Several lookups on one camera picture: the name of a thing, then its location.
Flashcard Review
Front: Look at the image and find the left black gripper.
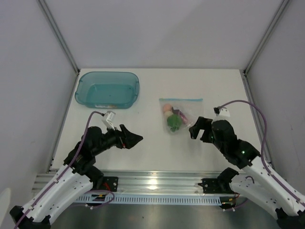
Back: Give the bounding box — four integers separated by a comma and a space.
92, 123, 142, 156

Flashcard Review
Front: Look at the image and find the green bell pepper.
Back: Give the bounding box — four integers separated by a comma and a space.
167, 114, 183, 132

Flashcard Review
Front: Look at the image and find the clear zip top bag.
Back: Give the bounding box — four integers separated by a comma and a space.
159, 98, 203, 134

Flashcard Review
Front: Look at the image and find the purple eggplant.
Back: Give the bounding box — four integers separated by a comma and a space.
172, 106, 188, 124

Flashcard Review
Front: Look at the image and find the white egg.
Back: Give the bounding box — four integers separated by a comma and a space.
164, 111, 173, 118

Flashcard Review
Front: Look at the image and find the pink egg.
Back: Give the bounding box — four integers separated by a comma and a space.
163, 104, 172, 113

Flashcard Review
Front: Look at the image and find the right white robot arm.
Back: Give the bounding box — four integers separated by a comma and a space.
189, 116, 305, 229

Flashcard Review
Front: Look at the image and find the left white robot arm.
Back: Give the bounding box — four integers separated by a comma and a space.
10, 124, 143, 229

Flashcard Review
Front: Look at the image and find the teal plastic bin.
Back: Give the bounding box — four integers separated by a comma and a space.
74, 71, 140, 109

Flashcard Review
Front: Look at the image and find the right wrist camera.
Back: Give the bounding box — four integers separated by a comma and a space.
213, 107, 230, 117

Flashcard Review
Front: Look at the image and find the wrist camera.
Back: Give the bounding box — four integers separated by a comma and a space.
213, 107, 230, 117
102, 111, 117, 130

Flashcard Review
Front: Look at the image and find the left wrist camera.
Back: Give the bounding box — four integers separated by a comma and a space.
102, 111, 117, 130

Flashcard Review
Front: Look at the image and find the aluminium mounting rail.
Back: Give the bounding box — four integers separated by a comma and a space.
103, 170, 220, 196

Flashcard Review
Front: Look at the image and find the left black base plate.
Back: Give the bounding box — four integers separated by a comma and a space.
100, 177, 119, 192

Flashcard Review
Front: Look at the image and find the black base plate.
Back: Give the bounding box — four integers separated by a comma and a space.
100, 177, 119, 192
197, 178, 234, 194

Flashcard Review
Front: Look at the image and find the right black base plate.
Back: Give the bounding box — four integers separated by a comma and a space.
197, 178, 234, 194

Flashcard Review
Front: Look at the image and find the slotted white cable duct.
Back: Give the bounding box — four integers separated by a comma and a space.
75, 194, 222, 206

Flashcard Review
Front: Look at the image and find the right aluminium frame post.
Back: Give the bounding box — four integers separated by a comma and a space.
243, 0, 292, 75

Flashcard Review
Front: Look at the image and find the aluminium frame post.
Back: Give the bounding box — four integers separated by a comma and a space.
243, 0, 292, 75
37, 0, 80, 74

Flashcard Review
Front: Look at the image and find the left aluminium frame post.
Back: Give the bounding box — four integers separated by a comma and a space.
37, 0, 80, 74

